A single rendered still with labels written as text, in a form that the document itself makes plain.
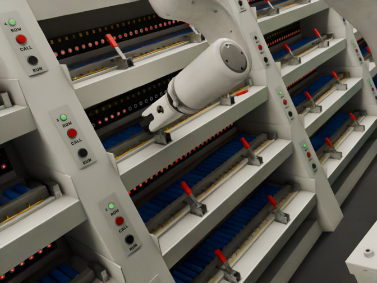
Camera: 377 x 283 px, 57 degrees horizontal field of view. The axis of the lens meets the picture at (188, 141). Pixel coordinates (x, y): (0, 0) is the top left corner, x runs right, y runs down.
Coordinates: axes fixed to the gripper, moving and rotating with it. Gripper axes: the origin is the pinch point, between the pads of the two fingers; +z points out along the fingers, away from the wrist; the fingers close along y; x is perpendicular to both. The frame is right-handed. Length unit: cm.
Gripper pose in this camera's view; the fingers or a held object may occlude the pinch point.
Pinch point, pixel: (148, 123)
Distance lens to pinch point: 84.8
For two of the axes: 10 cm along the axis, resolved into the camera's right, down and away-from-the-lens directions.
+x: -5.2, -8.6, -0.2
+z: -5.6, 3.2, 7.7
